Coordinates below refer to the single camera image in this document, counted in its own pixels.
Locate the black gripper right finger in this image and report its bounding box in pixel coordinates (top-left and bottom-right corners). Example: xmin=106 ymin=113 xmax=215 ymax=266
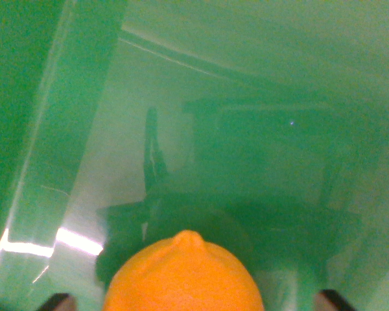
xmin=316 ymin=289 xmax=357 ymax=311

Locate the green plastic bin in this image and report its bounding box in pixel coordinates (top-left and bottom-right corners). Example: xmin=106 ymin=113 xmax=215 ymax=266
xmin=0 ymin=0 xmax=389 ymax=311

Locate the yellow lemon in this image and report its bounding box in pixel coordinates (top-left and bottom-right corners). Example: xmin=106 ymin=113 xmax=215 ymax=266
xmin=102 ymin=229 xmax=266 ymax=311

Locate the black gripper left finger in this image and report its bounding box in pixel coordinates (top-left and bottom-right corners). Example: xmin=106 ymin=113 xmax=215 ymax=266
xmin=38 ymin=292 xmax=78 ymax=311

